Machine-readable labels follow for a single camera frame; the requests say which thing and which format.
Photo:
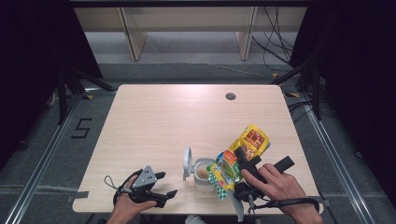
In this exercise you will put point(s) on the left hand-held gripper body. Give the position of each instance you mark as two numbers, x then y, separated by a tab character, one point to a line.
145	179

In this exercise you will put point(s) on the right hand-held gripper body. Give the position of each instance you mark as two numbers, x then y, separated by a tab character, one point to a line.
253	171

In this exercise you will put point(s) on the yellow seasoning bag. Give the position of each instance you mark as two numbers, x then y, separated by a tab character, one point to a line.
252	137

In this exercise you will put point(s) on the white jar lid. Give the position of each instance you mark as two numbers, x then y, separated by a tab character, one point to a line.
187	163

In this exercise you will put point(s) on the clear glass jar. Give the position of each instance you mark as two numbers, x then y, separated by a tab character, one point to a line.
202	183

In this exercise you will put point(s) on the person's left hand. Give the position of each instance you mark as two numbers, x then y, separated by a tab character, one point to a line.
127	207

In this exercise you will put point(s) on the person's right hand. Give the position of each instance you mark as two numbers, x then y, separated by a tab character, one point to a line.
283	189

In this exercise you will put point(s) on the grey floor tape strip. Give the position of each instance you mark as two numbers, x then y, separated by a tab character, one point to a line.
77	196

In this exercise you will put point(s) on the black metal stand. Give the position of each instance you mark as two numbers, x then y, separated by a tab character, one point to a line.
62	93
316	93

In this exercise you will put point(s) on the dark curtain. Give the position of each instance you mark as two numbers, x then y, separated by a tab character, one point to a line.
31	62
358	77

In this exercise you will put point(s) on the light wooden shelf unit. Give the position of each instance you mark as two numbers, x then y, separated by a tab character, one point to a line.
186	18

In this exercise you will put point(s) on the aluminium floor rail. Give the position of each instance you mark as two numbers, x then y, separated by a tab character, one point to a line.
43	161
339	161

